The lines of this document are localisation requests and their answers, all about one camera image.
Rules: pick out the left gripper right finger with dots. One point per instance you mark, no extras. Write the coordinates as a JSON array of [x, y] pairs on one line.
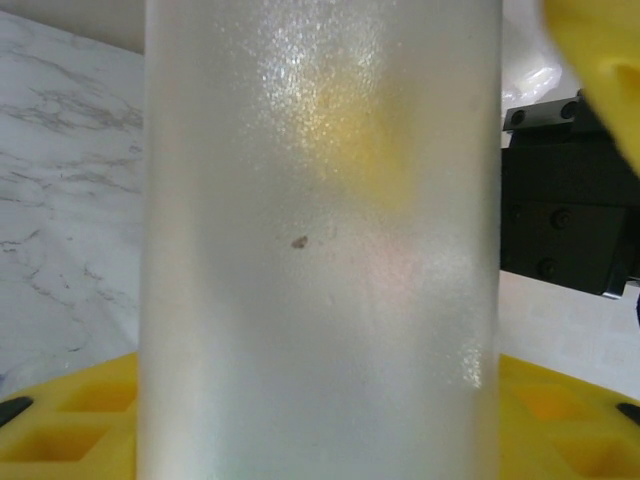
[[570, 430]]

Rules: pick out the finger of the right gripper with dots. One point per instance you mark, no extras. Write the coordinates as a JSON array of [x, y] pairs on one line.
[[610, 60]]

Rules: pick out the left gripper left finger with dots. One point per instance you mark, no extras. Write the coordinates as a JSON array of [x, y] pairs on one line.
[[65, 430]]

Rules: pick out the frosted clear plastic bottle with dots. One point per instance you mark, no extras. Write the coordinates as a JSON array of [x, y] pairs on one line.
[[320, 275]]

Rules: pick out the white bin with plastic liner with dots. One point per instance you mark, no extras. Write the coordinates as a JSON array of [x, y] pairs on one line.
[[530, 80]]

